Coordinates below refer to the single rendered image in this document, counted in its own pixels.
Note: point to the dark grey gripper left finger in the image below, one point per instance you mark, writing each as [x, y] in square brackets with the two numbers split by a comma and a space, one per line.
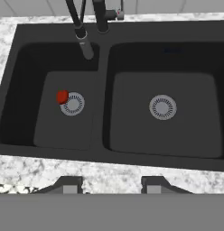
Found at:
[70, 184]

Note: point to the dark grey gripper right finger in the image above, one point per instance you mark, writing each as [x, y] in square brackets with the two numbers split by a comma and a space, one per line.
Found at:
[153, 184]

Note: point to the black tap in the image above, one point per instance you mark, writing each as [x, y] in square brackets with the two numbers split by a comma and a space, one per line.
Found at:
[86, 33]

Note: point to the red bell pepper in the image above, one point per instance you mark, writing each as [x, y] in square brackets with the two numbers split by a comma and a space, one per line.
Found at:
[62, 97]

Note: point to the black double sink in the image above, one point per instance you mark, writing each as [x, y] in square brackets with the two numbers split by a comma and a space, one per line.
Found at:
[128, 90]

